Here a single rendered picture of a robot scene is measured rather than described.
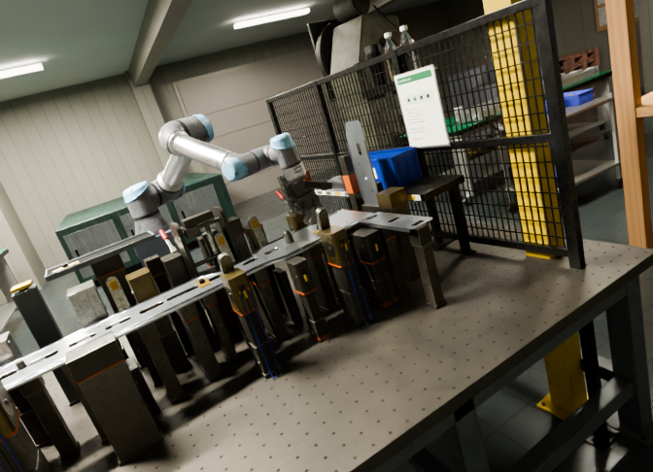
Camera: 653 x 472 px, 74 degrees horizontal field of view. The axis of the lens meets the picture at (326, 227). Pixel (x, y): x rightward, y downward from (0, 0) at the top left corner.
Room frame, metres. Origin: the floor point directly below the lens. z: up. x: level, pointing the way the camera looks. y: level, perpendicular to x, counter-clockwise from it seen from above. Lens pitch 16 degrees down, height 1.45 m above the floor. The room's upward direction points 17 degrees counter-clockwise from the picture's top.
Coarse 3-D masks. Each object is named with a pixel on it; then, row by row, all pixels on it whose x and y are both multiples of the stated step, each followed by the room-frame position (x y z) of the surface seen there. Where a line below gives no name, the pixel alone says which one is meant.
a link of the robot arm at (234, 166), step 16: (176, 128) 1.69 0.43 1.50; (160, 144) 1.68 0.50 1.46; (176, 144) 1.63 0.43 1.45; (192, 144) 1.59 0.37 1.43; (208, 144) 1.57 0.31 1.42; (208, 160) 1.53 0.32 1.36; (224, 160) 1.48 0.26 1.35; (240, 160) 1.45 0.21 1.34; (256, 160) 1.49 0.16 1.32; (224, 176) 1.46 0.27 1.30; (240, 176) 1.44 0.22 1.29
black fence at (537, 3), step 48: (528, 0) 1.30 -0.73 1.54; (528, 48) 1.33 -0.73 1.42; (288, 96) 2.70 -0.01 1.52; (528, 96) 1.36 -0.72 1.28; (336, 144) 2.36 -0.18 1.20; (480, 144) 1.53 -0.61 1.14; (528, 144) 1.38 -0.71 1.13; (480, 192) 1.58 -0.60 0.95; (528, 192) 1.40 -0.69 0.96; (432, 240) 1.86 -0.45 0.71; (480, 240) 1.60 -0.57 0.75; (576, 240) 1.26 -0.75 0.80
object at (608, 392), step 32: (608, 320) 1.29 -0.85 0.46; (640, 320) 1.25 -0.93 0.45; (544, 352) 1.06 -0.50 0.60; (640, 352) 1.24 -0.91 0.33; (608, 384) 1.26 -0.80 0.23; (640, 384) 1.24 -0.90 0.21; (448, 416) 0.91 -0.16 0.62; (576, 416) 1.17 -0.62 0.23; (608, 416) 1.17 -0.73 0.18; (640, 416) 1.23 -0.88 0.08; (416, 448) 0.86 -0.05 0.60; (448, 448) 0.97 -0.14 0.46; (480, 448) 0.94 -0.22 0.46; (544, 448) 1.08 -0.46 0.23
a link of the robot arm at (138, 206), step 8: (144, 184) 1.94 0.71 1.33; (152, 184) 1.99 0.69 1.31; (128, 192) 1.91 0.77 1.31; (136, 192) 1.91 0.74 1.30; (144, 192) 1.92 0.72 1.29; (152, 192) 1.95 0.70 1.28; (128, 200) 1.91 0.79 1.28; (136, 200) 1.90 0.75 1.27; (144, 200) 1.91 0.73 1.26; (152, 200) 1.94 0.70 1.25; (160, 200) 1.98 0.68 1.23; (128, 208) 1.92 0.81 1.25; (136, 208) 1.90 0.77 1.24; (144, 208) 1.91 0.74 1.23; (152, 208) 1.93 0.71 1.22; (136, 216) 1.91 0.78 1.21
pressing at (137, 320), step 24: (336, 216) 1.69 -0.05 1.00; (360, 216) 1.59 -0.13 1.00; (312, 240) 1.46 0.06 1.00; (240, 264) 1.44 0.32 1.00; (264, 264) 1.37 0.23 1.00; (216, 288) 1.29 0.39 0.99; (120, 312) 1.31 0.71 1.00; (168, 312) 1.21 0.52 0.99; (72, 336) 1.24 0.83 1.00; (96, 336) 1.18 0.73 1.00; (120, 336) 1.15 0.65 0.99; (24, 360) 1.16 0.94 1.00; (48, 360) 1.11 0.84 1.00
